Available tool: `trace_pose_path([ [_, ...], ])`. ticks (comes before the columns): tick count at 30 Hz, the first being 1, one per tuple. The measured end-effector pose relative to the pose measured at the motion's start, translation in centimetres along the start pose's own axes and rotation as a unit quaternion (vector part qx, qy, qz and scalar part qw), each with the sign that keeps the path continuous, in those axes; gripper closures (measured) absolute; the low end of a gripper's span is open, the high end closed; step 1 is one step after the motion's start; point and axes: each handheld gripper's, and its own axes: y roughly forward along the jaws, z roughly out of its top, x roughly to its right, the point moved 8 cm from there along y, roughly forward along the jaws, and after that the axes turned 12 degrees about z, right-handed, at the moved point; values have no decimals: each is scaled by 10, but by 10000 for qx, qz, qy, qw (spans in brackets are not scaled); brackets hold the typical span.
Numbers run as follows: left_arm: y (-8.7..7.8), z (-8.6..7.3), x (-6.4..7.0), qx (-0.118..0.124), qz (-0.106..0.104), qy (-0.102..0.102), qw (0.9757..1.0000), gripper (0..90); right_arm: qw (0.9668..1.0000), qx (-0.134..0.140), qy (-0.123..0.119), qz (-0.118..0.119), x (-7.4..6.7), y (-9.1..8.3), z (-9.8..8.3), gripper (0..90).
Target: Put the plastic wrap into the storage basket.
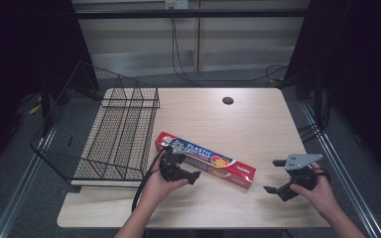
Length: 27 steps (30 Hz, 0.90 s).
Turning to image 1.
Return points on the black horizontal bar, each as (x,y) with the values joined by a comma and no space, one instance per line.
(191,13)

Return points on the person's right hand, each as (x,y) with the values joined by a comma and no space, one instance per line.
(320,195)

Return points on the white wall outlet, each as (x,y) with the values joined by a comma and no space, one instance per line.
(176,4)

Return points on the red and blue wrap box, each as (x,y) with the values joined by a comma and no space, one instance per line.
(231,169)

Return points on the metal floor rail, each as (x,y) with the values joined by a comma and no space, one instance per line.
(16,198)
(340,172)

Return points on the yellow object on floor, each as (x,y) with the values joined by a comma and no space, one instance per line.
(34,108)

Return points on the black curtain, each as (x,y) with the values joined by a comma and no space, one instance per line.
(23,49)
(360,66)

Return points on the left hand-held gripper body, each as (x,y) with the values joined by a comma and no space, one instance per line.
(172,168)

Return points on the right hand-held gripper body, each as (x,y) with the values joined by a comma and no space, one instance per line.
(302,177)

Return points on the black table grommet hole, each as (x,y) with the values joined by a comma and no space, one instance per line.
(228,100)

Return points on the person's left hand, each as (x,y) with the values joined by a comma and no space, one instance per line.
(157,191)

